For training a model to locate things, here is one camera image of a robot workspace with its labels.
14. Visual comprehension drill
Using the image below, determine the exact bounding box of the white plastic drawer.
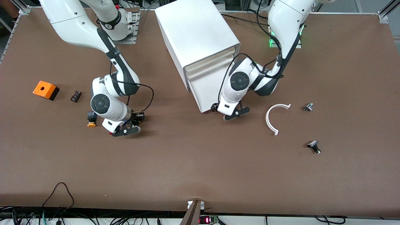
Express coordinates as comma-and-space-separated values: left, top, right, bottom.
185, 47, 236, 72
188, 67, 233, 113
187, 56, 234, 79

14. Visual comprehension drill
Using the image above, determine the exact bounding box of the yellow push button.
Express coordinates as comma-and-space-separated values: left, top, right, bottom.
87, 111, 98, 128

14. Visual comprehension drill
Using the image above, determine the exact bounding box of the white drawer cabinet housing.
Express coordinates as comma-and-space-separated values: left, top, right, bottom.
155, 0, 241, 93

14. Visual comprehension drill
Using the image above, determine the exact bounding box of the white curved plastic arc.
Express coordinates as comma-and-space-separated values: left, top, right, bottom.
265, 103, 292, 136

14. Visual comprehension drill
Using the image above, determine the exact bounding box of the red LED display module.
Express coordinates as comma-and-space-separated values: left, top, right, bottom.
199, 215, 226, 225

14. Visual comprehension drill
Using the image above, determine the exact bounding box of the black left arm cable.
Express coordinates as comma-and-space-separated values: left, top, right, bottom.
218, 0, 285, 108

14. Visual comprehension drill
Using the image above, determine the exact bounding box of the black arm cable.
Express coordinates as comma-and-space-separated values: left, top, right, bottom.
218, 0, 285, 108
109, 62, 154, 113

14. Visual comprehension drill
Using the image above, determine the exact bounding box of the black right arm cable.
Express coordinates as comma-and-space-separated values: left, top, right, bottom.
109, 62, 154, 113

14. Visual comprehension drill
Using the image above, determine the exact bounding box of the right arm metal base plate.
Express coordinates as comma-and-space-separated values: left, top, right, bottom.
116, 8, 140, 44

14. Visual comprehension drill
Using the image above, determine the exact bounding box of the black cable behind cabinet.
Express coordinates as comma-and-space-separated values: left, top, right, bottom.
221, 12, 271, 26

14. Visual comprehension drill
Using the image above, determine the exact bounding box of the orange button enclosure box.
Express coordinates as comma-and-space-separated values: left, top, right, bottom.
32, 81, 60, 101

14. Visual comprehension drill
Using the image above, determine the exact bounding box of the black looped cable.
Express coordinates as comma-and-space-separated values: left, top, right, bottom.
42, 182, 75, 216

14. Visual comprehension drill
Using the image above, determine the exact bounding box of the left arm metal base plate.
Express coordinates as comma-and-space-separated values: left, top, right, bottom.
269, 27, 303, 49

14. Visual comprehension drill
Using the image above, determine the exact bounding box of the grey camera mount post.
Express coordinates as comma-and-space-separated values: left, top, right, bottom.
180, 200, 205, 225

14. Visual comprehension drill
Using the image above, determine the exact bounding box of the aluminium frame profile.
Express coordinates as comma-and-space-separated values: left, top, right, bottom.
11, 0, 32, 15
377, 0, 400, 20

